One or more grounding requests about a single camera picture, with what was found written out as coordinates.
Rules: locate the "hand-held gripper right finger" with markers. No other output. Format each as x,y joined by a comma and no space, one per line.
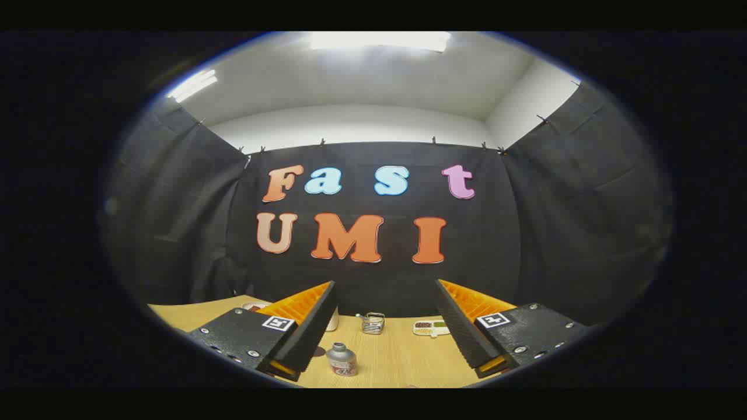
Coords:
461,329

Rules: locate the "wooden table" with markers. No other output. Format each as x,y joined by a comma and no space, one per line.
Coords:
385,356

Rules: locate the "round beige plate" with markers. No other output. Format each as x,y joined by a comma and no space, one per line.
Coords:
252,305

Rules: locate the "white divided dish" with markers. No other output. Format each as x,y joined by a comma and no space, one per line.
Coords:
430,328

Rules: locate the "silver juice bottle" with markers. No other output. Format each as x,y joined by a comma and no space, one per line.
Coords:
341,361

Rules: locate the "small ceiling light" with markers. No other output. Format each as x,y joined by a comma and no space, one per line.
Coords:
192,86

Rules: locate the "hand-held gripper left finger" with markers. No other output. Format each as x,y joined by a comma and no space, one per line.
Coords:
312,326

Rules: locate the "dark brown round coaster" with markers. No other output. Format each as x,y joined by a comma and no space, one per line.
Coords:
318,351

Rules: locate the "white toaster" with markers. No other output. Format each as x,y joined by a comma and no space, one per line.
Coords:
333,319

